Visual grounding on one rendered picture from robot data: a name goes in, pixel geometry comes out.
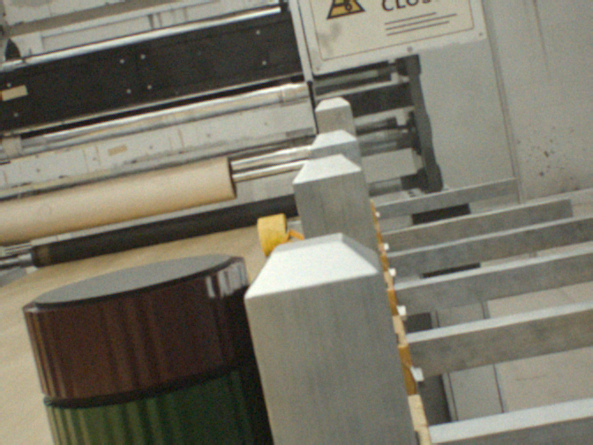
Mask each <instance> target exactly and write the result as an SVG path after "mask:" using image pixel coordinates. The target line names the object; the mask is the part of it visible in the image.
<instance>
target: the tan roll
mask: <svg viewBox="0 0 593 445"><path fill-rule="evenodd" d="M311 159H312V156H311V155H310V156H306V157H301V158H296V159H291V160H287V161H282V162H274V163H269V164H265V166H259V167H255V168H250V169H246V170H237V171H232V172H231V170H230V165H229V158H228V157H223V158H218V159H213V160H209V161H204V162H195V163H192V164H187V165H182V167H177V168H173V169H168V170H159V171H156V172H151V173H146V174H141V175H137V176H131V177H123V178H119V179H114V180H109V181H105V182H100V183H95V184H90V185H83V186H78V188H73V189H69V190H63V191H59V192H52V193H46V194H42V195H37V196H33V197H27V198H23V199H18V200H10V201H6V202H1V203H0V247H3V246H7V245H16V243H20V242H25V241H29V240H35V239H39V238H48V237H53V236H57V235H62V234H67V233H72V232H76V231H82V230H90V229H94V228H100V227H104V226H109V224H112V223H121V222H126V221H130V220H136V219H140V218H145V217H150V216H155V215H163V214H168V213H173V212H177V211H182V210H187V209H192V208H196V207H205V206H206V205H209V204H214V203H218V202H223V201H228V200H234V199H236V197H237V193H236V183H240V182H245V181H250V180H254V179H259V178H264V177H272V176H277V175H282V174H287V173H291V172H295V171H300V170H302V168H303V167H304V165H305V164H306V163H307V162H308V161H310V160H311Z"/></svg>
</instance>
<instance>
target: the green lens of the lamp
mask: <svg viewBox="0 0 593 445"><path fill-rule="evenodd" d="M43 403H44V407H45V412H46V416H47V420H48V424H49V431H50V436H51V440H52V443H53V445H268V444H270V443H271V442H272V441H273V436H272V431H271V426H270V423H269V418H268V413H267V408H266V401H265V396H264V392H263V388H262V383H260V378H259V370H258V366H257V361H256V357H255V355H254V356H253V357H252V358H251V359H250V360H248V361H247V362H245V364H244V365H241V366H240V367H238V368H236V369H234V370H232V371H230V372H227V373H224V374H221V375H219V376H216V377H214V378H212V379H209V380H207V381H204V382H201V383H199V384H196V385H193V386H190V387H186V388H181V389H178V390H174V391H170V392H167V393H163V394H159V395H156V396H152V397H148V398H143V399H139V400H134V401H129V402H123V403H117V404H104V405H95V406H63V405H59V404H55V403H52V402H51V400H50V398H49V396H45V397H44V398H43Z"/></svg>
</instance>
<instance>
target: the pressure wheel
mask: <svg viewBox="0 0 593 445"><path fill-rule="evenodd" d="M287 228H288V223H287V219H286V216H285V215H274V216H269V217H265V218H259V219H258V233H259V242H261V246H262V249H263V253H264V254H265V256H266V257H269V256H270V254H271V253H272V251H273V250H274V248H275V247H276V246H278V245H281V244H282V242H283V240H284V238H285V237H286V236H287Z"/></svg>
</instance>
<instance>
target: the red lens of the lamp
mask: <svg viewBox="0 0 593 445"><path fill-rule="evenodd" d="M231 259H232V260H233V261H234V262H233V263H232V264H231V265H229V267H227V268H225V269H222V270H220V271H218V272H215V273H212V274H211V275H206V276H202V277H200V278H197V279H194V280H191V281H188V282H184V283H179V284H175V286H172V287H168V288H164V289H160V290H154V291H149V292H146V293H142V294H138V295H134V296H129V297H125V298H117V299H111V300H107V301H102V302H101V303H96V304H91V305H79V306H73V307H65V308H55V309H38V308H34V305H35V303H34V301H32V302H30V303H28V304H26V305H24V306H23V307H22V312H23V316H24V321H25V324H26V332H27V335H28V340H29V344H30V348H31V352H32V357H33V361H34V364H35V368H36V372H37V376H38V380H39V384H40V388H41V392H42V394H43V395H45V396H51V397H59V398H75V397H90V396H105V394H111V393H116V392H123V391H127V390H132V389H137V388H145V387H149V386H154V385H158V384H162V383H165V382H169V381H175V380H176V379H179V378H182V377H185V376H189V375H192V374H195V373H200V372H203V371H206V370H208V369H211V368H214V367H217V366H220V365H223V364H226V362H228V361H230V360H232V359H234V358H237V357H239V356H241V355H244V354H245V353H247V352H249V351H251V350H252V349H254V348H253V343H252V339H251V331H250V327H249V321H248V318H247V313H246V309H245V303H244V296H245V293H246V292H247V291H248V289H249V288H250V285H251V284H250V279H249V276H248V271H247V267H246V261H245V258H244V257H239V256H231Z"/></svg>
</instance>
